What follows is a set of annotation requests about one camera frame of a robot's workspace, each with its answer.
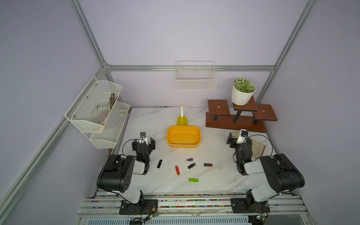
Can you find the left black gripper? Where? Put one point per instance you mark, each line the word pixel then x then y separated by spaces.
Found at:
pixel 143 143

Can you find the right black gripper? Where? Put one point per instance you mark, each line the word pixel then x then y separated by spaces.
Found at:
pixel 236 143

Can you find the yellow plastic storage box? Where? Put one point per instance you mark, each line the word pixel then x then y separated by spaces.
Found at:
pixel 184 136

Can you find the red usb flash drive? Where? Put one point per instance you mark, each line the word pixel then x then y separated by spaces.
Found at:
pixel 177 170

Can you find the grey black usb flash drive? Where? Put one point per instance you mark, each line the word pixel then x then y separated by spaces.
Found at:
pixel 191 165

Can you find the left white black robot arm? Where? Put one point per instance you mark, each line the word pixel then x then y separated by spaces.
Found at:
pixel 116 175

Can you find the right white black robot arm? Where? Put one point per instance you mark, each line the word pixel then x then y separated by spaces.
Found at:
pixel 281 175

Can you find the beige work glove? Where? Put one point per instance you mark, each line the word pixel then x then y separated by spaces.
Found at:
pixel 257 147

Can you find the brown wooden tiered stand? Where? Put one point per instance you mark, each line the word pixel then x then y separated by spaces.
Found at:
pixel 250 116

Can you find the yellow green spray bottle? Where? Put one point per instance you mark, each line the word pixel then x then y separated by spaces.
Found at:
pixel 182 120

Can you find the clear plastic bag in shelf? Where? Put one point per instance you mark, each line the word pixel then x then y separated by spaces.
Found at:
pixel 100 113

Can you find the white mesh two-tier shelf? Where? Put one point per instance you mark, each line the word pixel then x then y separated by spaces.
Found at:
pixel 79 114

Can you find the white pot green plant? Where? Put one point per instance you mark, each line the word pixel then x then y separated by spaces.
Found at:
pixel 242 91

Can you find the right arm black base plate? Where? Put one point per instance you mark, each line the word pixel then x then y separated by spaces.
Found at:
pixel 242 205

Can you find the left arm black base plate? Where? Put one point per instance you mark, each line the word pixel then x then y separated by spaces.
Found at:
pixel 137 207

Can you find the aluminium rail base frame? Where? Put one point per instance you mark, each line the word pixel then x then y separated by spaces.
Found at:
pixel 192 209

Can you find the white wire wall basket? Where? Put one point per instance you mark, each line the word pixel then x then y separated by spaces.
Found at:
pixel 195 75

